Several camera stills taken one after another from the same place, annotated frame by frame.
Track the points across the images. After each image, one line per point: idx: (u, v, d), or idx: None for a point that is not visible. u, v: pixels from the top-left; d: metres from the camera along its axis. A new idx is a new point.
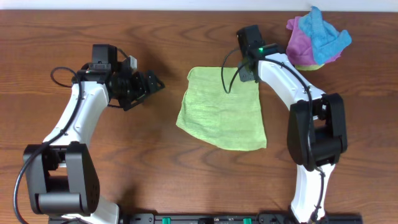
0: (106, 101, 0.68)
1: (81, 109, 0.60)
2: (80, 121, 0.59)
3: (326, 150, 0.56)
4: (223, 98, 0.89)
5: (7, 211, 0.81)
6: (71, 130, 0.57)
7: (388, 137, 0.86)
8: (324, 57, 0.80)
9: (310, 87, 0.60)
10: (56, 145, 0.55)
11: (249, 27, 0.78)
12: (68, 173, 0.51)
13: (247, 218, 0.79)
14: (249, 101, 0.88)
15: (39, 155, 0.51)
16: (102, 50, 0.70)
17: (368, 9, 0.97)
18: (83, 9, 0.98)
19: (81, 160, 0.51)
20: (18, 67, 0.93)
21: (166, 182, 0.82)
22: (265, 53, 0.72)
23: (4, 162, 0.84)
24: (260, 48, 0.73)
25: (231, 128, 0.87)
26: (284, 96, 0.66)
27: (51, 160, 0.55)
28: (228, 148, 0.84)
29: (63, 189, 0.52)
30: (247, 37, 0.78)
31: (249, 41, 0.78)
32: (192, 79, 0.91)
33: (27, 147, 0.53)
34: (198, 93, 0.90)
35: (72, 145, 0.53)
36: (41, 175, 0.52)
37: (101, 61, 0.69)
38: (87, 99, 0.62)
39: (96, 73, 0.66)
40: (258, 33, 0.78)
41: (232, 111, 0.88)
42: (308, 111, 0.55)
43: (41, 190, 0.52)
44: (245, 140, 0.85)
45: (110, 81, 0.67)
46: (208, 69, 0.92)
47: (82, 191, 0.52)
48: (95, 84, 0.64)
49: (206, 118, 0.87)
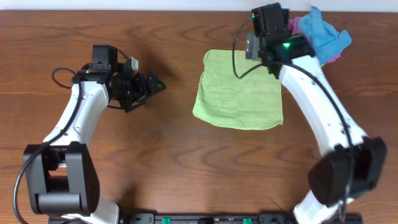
0: (105, 101, 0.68)
1: (81, 109, 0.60)
2: (80, 121, 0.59)
3: (354, 195, 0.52)
4: (238, 81, 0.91)
5: (6, 211, 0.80)
6: (71, 130, 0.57)
7: (388, 137, 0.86)
8: (324, 58, 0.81)
9: (349, 127, 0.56)
10: (56, 145, 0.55)
11: (269, 5, 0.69)
12: (68, 173, 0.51)
13: (247, 218, 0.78)
14: (263, 83, 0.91)
15: (39, 155, 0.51)
16: (101, 50, 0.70)
17: (366, 9, 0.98)
18: (83, 9, 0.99)
19: (81, 160, 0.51)
20: (18, 68, 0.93)
21: (166, 182, 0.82)
22: (289, 56, 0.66)
23: (3, 162, 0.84)
24: (286, 45, 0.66)
25: (248, 109, 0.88)
26: (313, 120, 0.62)
27: (50, 160, 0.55)
28: (245, 128, 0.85)
29: (62, 190, 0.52)
30: (267, 21, 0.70)
31: (268, 27, 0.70)
32: (208, 63, 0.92)
33: (27, 147, 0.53)
34: (214, 76, 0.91)
35: (71, 145, 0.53)
36: (41, 175, 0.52)
37: (102, 61, 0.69)
38: (87, 99, 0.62)
39: (96, 73, 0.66)
40: (280, 16, 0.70)
41: (248, 93, 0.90)
42: (345, 162, 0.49)
43: (41, 190, 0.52)
44: (261, 120, 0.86)
45: (110, 81, 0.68)
46: (224, 52, 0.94)
47: (83, 191, 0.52)
48: (95, 84, 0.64)
49: (222, 101, 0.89)
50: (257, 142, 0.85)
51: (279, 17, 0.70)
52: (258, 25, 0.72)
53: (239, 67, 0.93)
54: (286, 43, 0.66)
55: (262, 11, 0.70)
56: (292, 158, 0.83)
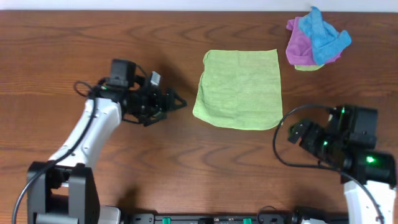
0: (118, 120, 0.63)
1: (91, 129, 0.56)
2: (89, 142, 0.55)
3: None
4: (238, 81, 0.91)
5: (5, 212, 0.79)
6: (78, 151, 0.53)
7: (389, 136, 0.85)
8: (324, 58, 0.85)
9: None
10: (61, 165, 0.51)
11: (369, 112, 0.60)
12: (70, 197, 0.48)
13: (247, 218, 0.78)
14: (263, 83, 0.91)
15: (43, 174, 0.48)
16: (120, 66, 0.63)
17: (366, 10, 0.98)
18: (83, 10, 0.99)
19: (84, 185, 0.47)
20: (18, 68, 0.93)
21: (166, 182, 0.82)
22: (369, 172, 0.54)
23: (2, 162, 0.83)
24: (370, 160, 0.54)
25: (248, 109, 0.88)
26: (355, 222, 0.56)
27: (53, 178, 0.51)
28: (245, 128, 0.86)
29: (62, 211, 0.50)
30: (356, 122, 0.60)
31: (356, 129, 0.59)
32: (208, 63, 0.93)
33: (32, 163, 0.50)
34: (214, 76, 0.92)
35: (77, 167, 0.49)
36: (43, 195, 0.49)
37: (119, 77, 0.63)
38: (99, 117, 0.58)
39: (112, 91, 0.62)
40: (373, 123, 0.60)
41: (248, 93, 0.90)
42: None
43: (40, 210, 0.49)
44: (261, 120, 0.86)
45: (124, 99, 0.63)
46: (223, 52, 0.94)
47: (81, 218, 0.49)
48: (109, 103, 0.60)
49: (222, 101, 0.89)
50: (257, 142, 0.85)
51: (371, 127, 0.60)
52: (346, 124, 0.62)
53: (239, 67, 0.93)
54: (370, 156, 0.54)
55: (355, 110, 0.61)
56: (292, 159, 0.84)
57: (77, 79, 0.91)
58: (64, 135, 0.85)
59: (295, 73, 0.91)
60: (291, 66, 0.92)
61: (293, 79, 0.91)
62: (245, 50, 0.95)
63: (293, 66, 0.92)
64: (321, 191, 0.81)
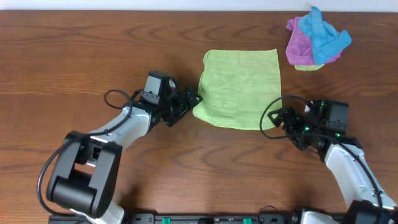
0: (143, 130, 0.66)
1: (126, 124, 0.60)
2: (123, 130, 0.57)
3: None
4: (238, 81, 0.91)
5: (5, 212, 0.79)
6: (114, 133, 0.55)
7: (388, 137, 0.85)
8: (324, 57, 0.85)
9: (381, 191, 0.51)
10: (95, 139, 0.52)
11: (341, 103, 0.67)
12: (96, 166, 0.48)
13: (247, 218, 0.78)
14: (263, 83, 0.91)
15: (76, 142, 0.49)
16: (155, 81, 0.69)
17: (366, 10, 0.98)
18: (83, 9, 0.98)
19: (113, 158, 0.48)
20: (18, 68, 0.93)
21: (166, 182, 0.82)
22: (339, 139, 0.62)
23: (2, 162, 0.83)
24: (337, 134, 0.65)
25: (248, 109, 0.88)
26: (347, 188, 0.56)
27: (84, 153, 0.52)
28: (244, 128, 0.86)
29: (79, 185, 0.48)
30: (331, 112, 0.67)
31: (331, 118, 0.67)
32: (208, 63, 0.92)
33: (70, 131, 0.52)
34: (214, 76, 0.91)
35: (110, 143, 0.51)
36: (71, 162, 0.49)
37: (152, 91, 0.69)
38: (134, 118, 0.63)
39: (147, 105, 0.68)
40: (346, 114, 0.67)
41: (248, 93, 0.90)
42: (372, 217, 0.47)
43: (64, 175, 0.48)
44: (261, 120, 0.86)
45: (154, 116, 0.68)
46: (223, 52, 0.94)
47: (97, 193, 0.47)
48: (143, 112, 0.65)
49: (222, 100, 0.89)
50: (257, 142, 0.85)
51: (344, 117, 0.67)
52: (323, 114, 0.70)
53: (239, 66, 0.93)
54: (338, 134, 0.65)
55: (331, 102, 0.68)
56: (292, 159, 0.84)
57: (77, 79, 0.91)
58: (64, 135, 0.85)
59: (295, 73, 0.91)
60: (291, 66, 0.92)
61: (294, 79, 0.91)
62: (245, 50, 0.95)
63: (293, 66, 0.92)
64: (321, 191, 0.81)
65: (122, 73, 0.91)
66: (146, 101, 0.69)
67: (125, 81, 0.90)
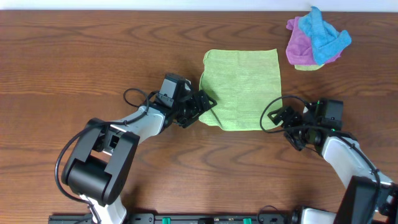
0: (157, 130, 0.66)
1: (143, 119, 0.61)
2: (140, 125, 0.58)
3: None
4: (238, 81, 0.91)
5: (6, 212, 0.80)
6: (132, 126, 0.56)
7: (388, 137, 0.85)
8: (324, 57, 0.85)
9: (377, 170, 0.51)
10: (115, 127, 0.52)
11: (334, 101, 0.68)
12: (115, 150, 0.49)
13: (247, 218, 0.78)
14: (263, 82, 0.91)
15: (96, 128, 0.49)
16: (171, 85, 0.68)
17: (366, 10, 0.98)
18: (83, 9, 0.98)
19: (131, 145, 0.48)
20: (18, 68, 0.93)
21: (166, 182, 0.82)
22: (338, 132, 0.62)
23: (2, 162, 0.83)
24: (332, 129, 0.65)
25: (248, 109, 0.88)
26: (345, 175, 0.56)
27: (101, 140, 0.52)
28: (244, 128, 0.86)
29: (94, 171, 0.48)
30: (326, 109, 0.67)
31: (326, 115, 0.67)
32: (208, 63, 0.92)
33: (92, 117, 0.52)
34: (214, 76, 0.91)
35: (128, 132, 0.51)
36: (89, 146, 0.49)
37: (167, 94, 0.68)
38: (150, 116, 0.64)
39: (160, 107, 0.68)
40: (341, 111, 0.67)
41: (248, 92, 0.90)
42: (372, 190, 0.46)
43: (81, 157, 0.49)
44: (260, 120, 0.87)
45: (166, 119, 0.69)
46: (223, 52, 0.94)
47: (112, 179, 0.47)
48: (157, 113, 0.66)
49: (222, 101, 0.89)
50: (257, 142, 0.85)
51: (339, 115, 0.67)
52: (319, 112, 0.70)
53: (239, 67, 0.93)
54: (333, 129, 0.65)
55: (326, 100, 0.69)
56: (291, 158, 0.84)
57: (78, 78, 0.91)
58: (63, 135, 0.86)
59: (295, 73, 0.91)
60: (291, 66, 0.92)
61: (294, 79, 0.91)
62: (245, 50, 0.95)
63: (293, 66, 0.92)
64: (321, 191, 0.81)
65: (122, 73, 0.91)
66: (160, 104, 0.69)
67: (125, 81, 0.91)
